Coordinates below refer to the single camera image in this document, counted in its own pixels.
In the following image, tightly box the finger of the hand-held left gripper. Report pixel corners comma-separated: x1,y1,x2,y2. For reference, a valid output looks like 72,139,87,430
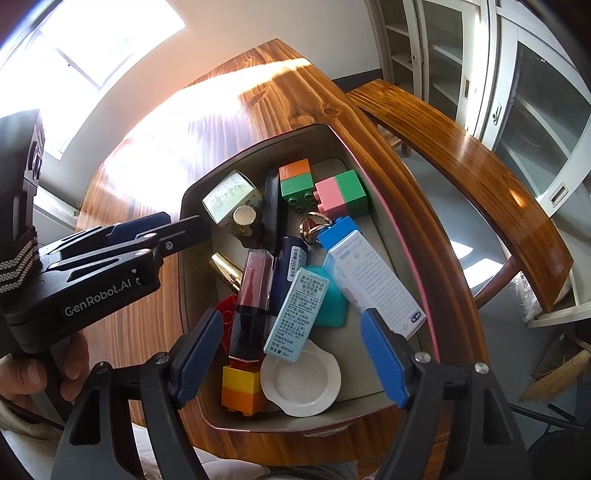
46,215,211,282
39,211,171,259

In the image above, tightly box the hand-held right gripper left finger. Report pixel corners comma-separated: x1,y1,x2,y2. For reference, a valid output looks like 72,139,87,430
50,308,225,480

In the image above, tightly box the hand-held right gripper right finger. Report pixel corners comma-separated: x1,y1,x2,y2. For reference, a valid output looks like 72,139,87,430
360,307,532,480

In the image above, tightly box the yellow and orange block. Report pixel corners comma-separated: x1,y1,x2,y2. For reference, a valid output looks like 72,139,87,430
221,364,271,415

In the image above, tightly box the gold lipstick tube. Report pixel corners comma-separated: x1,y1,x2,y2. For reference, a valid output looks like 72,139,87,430
209,251,245,292

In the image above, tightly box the red block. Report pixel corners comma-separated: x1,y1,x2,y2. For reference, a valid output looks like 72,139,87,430
215,295,241,356

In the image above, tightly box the yellow box with white label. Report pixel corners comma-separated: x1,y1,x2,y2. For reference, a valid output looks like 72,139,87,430
202,170,265,229

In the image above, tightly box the teal container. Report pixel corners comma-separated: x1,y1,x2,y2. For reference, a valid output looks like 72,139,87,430
302,265,348,329

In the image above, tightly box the white carton box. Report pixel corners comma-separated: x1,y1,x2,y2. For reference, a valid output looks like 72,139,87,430
322,231,426,339

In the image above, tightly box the black rectangular case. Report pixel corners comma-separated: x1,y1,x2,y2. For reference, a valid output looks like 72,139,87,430
264,171,289,259

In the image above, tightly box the pale green small box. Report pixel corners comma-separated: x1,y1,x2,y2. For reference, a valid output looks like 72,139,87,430
263,267,331,366

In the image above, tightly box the dark blue tube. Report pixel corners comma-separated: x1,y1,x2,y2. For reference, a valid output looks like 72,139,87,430
272,235,309,315

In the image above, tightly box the pink tin box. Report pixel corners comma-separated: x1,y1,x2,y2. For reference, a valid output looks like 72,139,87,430
178,122,441,435

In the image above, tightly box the orange and green block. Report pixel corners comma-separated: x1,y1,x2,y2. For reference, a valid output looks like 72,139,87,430
278,158,317,205

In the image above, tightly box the blue block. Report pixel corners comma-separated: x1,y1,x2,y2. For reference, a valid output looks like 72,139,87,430
318,216,363,252

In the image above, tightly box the pink and green block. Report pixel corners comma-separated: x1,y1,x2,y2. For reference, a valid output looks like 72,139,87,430
315,170,371,219

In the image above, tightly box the person's left hand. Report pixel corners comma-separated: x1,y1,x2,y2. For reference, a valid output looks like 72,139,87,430
0,330,90,409

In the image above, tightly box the white dish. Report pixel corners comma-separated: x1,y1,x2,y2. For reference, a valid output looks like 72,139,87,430
259,340,342,418

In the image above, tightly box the clear plastic bag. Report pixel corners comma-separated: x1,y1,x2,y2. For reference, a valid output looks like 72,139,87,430
510,272,550,321

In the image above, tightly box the window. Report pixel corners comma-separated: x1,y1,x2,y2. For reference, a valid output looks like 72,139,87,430
0,0,185,160

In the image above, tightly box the wooden bench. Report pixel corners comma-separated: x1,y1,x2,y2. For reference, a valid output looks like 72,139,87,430
346,78,575,315

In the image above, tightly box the white glass-door cabinet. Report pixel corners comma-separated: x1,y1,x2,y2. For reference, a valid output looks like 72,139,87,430
369,0,591,328

